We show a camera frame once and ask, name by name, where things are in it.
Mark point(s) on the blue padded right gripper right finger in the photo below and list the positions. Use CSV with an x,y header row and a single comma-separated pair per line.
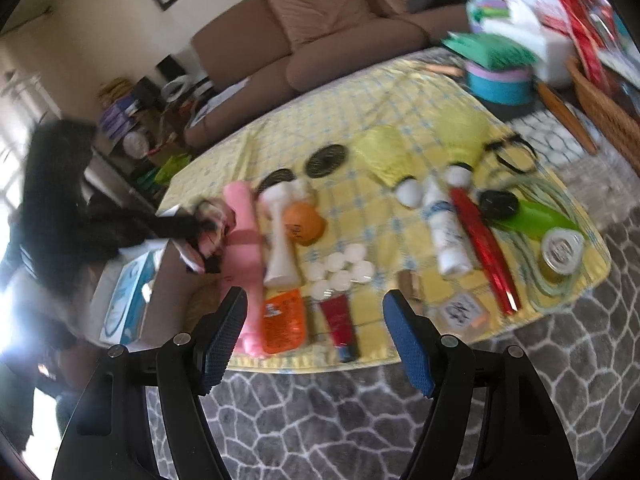
x,y
417,342

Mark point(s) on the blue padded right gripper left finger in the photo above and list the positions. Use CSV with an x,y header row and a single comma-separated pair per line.
x,y
214,339

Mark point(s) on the pink foam roll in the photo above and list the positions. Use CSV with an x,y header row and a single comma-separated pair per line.
x,y
242,264

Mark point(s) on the clear perfume bottle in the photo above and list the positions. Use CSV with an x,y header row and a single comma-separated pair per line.
x,y
463,315

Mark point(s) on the orange packet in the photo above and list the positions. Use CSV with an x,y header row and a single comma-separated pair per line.
x,y
284,326

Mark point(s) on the white cardboard box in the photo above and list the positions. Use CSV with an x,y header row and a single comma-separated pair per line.
x,y
142,294

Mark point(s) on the red cosmetic tube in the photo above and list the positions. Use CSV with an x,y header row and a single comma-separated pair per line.
x,y
337,314

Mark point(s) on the white spray bottle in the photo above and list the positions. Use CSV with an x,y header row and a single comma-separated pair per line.
x,y
447,237

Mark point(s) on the white tealight candle pack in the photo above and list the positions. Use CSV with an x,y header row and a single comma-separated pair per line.
x,y
339,271

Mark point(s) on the red metallic wand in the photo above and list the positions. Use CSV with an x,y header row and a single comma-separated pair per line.
x,y
487,251

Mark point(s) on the orange ball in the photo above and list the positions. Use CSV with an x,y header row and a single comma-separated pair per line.
x,y
303,223

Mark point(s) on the yellow checkered tablecloth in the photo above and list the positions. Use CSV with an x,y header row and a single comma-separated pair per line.
x,y
358,208

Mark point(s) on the black round lid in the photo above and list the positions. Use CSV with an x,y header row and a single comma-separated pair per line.
x,y
498,204

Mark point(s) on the clear coiled tubing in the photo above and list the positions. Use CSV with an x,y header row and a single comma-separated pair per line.
x,y
542,279

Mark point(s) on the green leaf shaped item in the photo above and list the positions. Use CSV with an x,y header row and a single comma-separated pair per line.
x,y
534,220

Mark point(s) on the round silver tin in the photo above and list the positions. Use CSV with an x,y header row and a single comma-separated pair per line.
x,y
560,254

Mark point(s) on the black round coaster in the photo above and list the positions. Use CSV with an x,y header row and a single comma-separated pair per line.
x,y
325,161
275,177

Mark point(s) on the left yellow shuttlecock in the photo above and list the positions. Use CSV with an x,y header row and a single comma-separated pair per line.
x,y
383,152

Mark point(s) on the yellow shuttlecock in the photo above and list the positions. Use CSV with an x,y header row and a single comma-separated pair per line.
x,y
383,152
463,132

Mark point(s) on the right yellow shuttlecock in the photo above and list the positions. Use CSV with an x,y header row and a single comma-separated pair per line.
x,y
463,132

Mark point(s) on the blue round container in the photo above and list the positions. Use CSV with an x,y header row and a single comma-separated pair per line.
x,y
506,87

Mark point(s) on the wooden stick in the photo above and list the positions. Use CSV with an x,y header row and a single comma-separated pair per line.
x,y
566,117

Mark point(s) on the wicker basket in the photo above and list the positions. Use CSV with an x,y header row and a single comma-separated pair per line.
x,y
614,123

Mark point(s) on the green cloth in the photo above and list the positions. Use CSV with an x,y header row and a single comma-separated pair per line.
x,y
490,51

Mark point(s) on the brown sofa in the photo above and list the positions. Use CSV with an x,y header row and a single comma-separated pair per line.
x,y
261,54

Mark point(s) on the white foam block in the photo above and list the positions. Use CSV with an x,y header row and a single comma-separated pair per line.
x,y
551,49

